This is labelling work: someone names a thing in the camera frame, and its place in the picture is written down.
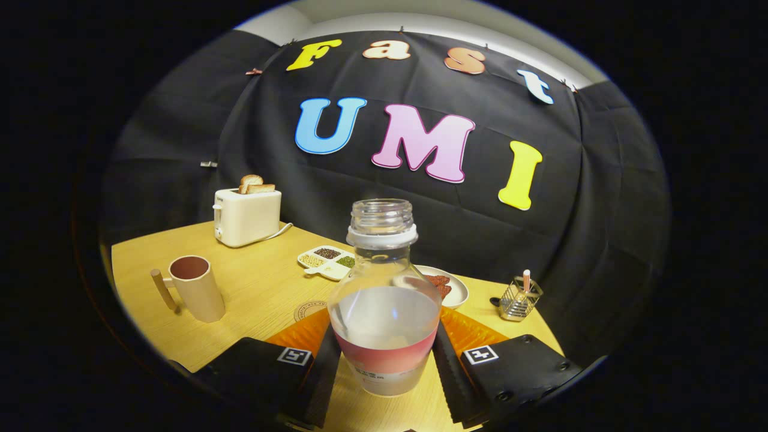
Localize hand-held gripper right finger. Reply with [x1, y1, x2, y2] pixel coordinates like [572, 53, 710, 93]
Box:
[432, 306, 583, 430]

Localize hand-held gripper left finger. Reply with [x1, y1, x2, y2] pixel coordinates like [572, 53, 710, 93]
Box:
[192, 307, 343, 430]

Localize round cork coaster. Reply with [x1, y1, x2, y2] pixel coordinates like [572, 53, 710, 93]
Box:
[293, 300, 329, 323]

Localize clear plastic juice bottle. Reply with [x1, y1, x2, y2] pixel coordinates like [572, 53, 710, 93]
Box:
[328, 199, 443, 397]

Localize beige cup with wooden handle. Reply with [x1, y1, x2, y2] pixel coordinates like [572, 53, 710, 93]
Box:
[150, 256, 226, 323]

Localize white round plate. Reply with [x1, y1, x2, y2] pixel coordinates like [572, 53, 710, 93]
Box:
[414, 265, 470, 310]

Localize wooden table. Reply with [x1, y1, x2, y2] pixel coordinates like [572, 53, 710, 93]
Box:
[111, 221, 565, 432]

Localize white divided dish with grains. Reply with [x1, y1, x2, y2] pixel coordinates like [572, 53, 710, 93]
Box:
[298, 245, 356, 281]

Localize white toaster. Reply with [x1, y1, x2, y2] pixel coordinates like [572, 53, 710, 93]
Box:
[213, 187, 283, 248]

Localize black backdrop cloth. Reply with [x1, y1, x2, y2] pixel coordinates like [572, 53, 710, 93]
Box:
[99, 30, 670, 367]

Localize metal wire holder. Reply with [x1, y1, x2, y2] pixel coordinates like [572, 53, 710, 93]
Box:
[499, 276, 544, 322]

